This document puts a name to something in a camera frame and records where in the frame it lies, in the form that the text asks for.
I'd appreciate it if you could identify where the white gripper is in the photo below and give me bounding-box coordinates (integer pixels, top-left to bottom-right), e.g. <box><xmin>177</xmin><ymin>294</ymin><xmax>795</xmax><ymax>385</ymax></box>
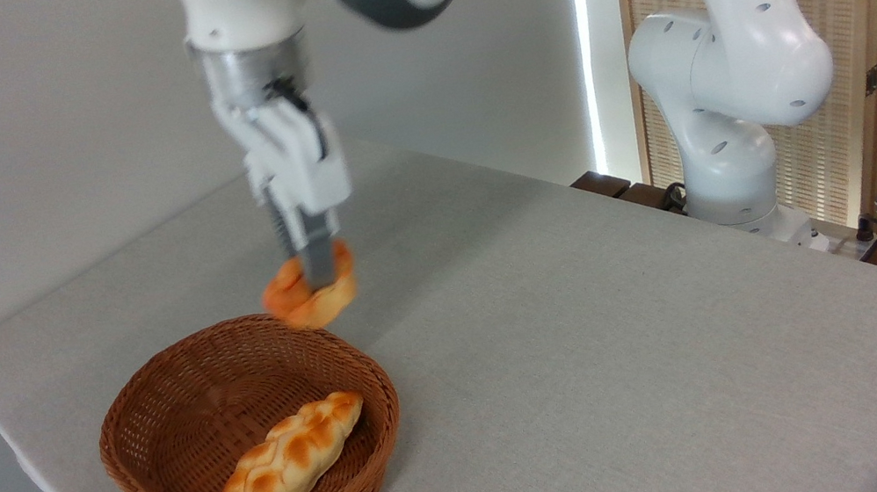
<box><xmin>210</xmin><ymin>85</ymin><xmax>368</xmax><ymax>302</ymax></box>

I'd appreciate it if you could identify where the round orange bread bun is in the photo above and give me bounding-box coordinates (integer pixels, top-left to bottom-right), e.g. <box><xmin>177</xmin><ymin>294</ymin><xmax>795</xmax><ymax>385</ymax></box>
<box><xmin>255</xmin><ymin>237</ymin><xmax>366</xmax><ymax>338</ymax></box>

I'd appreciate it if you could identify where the long braided bread loaf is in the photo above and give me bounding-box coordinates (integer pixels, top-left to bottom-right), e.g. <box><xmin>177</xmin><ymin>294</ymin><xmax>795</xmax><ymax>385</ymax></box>
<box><xmin>187</xmin><ymin>387</ymin><xmax>380</xmax><ymax>492</ymax></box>

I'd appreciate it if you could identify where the brown wicker basket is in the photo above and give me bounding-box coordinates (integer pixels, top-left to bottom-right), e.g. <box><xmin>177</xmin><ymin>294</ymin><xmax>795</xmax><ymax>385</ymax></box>
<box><xmin>82</xmin><ymin>293</ymin><xmax>415</xmax><ymax>492</ymax></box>

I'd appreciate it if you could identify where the dark brown wooden table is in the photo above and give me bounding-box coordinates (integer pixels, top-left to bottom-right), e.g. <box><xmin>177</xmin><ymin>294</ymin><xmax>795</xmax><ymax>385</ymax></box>
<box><xmin>569</xmin><ymin>123</ymin><xmax>877</xmax><ymax>336</ymax></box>

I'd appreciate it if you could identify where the grey tablecloth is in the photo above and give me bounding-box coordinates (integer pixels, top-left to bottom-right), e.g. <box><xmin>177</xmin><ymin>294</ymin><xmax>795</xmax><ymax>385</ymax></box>
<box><xmin>0</xmin><ymin>50</ymin><xmax>877</xmax><ymax>492</ymax></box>

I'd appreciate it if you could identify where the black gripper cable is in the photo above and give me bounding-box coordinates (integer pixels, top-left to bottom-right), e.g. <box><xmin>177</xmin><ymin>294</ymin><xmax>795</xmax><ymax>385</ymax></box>
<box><xmin>263</xmin><ymin>73</ymin><xmax>330</xmax><ymax>168</ymax></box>

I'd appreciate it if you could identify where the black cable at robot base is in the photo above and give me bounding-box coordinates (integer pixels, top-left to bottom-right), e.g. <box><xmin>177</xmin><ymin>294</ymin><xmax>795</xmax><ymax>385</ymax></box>
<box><xmin>657</xmin><ymin>180</ymin><xmax>691</xmax><ymax>216</ymax></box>

